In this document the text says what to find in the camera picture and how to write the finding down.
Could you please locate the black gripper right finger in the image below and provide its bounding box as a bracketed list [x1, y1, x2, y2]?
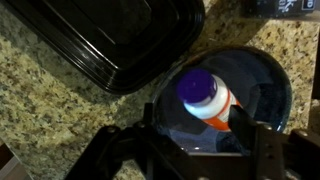
[227, 104, 320, 180]

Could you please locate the dark blue bowl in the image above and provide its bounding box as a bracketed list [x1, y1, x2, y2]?
[151, 45, 294, 157]

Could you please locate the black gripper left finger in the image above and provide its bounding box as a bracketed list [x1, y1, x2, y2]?
[64, 102, 192, 180]

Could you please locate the glass bottle with black cap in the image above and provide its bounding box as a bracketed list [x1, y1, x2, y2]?
[242, 0, 320, 22]

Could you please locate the black plastic tray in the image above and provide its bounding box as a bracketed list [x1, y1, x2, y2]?
[4, 0, 207, 97]

